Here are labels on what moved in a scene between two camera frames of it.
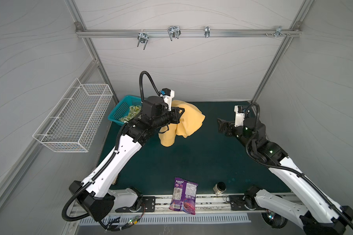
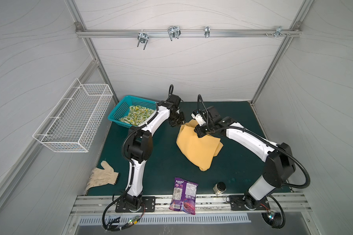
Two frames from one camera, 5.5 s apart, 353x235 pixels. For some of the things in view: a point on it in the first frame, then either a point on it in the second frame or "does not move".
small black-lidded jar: (219, 187) does not move
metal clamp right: (207, 31) does not move
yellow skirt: (190, 120) → (201, 151)
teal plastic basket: (122, 109) does not move
